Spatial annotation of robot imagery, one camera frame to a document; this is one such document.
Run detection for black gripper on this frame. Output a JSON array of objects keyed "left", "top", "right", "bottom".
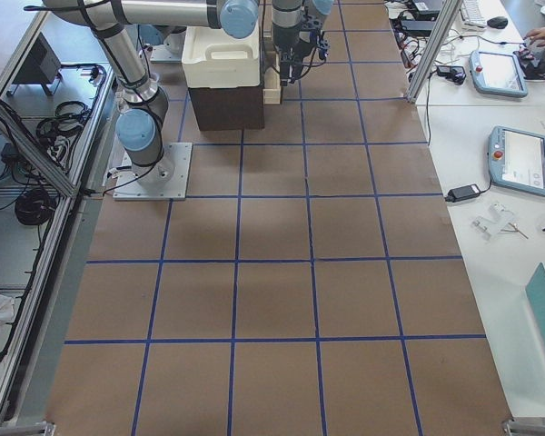
[
  {"left": 297, "top": 15, "right": 330, "bottom": 61},
  {"left": 272, "top": 35, "right": 302, "bottom": 86}
]

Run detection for wooden drawer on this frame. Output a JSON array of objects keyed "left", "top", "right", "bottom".
[{"left": 262, "top": 50, "right": 282, "bottom": 104}]

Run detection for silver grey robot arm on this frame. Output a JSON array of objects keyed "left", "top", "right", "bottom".
[
  {"left": 24, "top": 1, "right": 322, "bottom": 186},
  {"left": 290, "top": 0, "right": 333, "bottom": 83}
]

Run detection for white foam tray box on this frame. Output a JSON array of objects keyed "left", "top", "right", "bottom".
[{"left": 182, "top": 26, "right": 261, "bottom": 89}]

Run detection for black computer mouse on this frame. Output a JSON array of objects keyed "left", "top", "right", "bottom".
[{"left": 486, "top": 15, "right": 509, "bottom": 29}]

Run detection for blue teach pendant far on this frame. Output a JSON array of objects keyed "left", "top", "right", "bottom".
[{"left": 469, "top": 50, "right": 528, "bottom": 98}]

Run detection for blue teach pendant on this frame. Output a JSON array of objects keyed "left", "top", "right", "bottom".
[
  {"left": 469, "top": 50, "right": 528, "bottom": 98},
  {"left": 488, "top": 126, "right": 545, "bottom": 197}
]

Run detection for black power adapter brick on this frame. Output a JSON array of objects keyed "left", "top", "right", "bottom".
[{"left": 445, "top": 183, "right": 481, "bottom": 203}]

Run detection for blue teach pendant near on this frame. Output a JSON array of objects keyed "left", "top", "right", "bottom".
[{"left": 488, "top": 126, "right": 545, "bottom": 197}]

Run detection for aluminium frame post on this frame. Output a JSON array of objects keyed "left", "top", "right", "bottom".
[{"left": 406, "top": 0, "right": 461, "bottom": 104}]

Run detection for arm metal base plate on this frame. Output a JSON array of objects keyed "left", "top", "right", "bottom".
[{"left": 113, "top": 143, "right": 193, "bottom": 201}]

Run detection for coiled black cables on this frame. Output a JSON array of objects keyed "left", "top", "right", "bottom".
[{"left": 35, "top": 100, "right": 94, "bottom": 145}]

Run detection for black monitor under frame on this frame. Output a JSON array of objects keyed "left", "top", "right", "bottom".
[{"left": 6, "top": 33, "right": 62, "bottom": 96}]

